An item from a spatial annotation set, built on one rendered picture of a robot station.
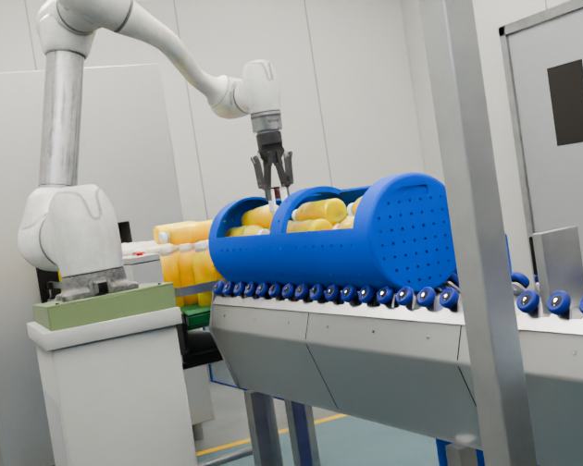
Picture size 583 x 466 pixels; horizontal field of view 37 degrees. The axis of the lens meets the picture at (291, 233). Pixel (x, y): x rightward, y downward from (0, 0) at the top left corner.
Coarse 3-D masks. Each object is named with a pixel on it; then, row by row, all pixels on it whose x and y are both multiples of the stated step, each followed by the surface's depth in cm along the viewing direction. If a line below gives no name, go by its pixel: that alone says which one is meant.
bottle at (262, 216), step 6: (252, 210) 270; (258, 210) 265; (264, 210) 262; (246, 216) 271; (252, 216) 267; (258, 216) 264; (264, 216) 261; (270, 216) 260; (246, 222) 271; (252, 222) 268; (258, 222) 265; (264, 222) 262; (270, 222) 261
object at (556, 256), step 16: (544, 240) 165; (560, 240) 167; (576, 240) 169; (544, 256) 165; (560, 256) 167; (576, 256) 169; (544, 272) 165; (560, 272) 167; (576, 272) 169; (544, 288) 166; (560, 288) 167; (576, 288) 169; (544, 304) 167; (576, 304) 169
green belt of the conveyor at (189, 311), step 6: (186, 306) 297; (192, 306) 294; (198, 306) 291; (210, 306) 286; (186, 312) 281; (192, 312) 282; (198, 312) 282; (204, 312) 282; (192, 318) 280; (198, 318) 281; (204, 318) 282; (186, 324) 291; (192, 324) 280; (198, 324) 282; (204, 324) 282
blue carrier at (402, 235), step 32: (320, 192) 242; (352, 192) 238; (384, 192) 199; (416, 192) 205; (224, 224) 274; (384, 224) 199; (416, 224) 204; (448, 224) 208; (224, 256) 264; (256, 256) 246; (288, 256) 230; (320, 256) 216; (352, 256) 205; (384, 256) 199; (416, 256) 203; (448, 256) 208; (416, 288) 203
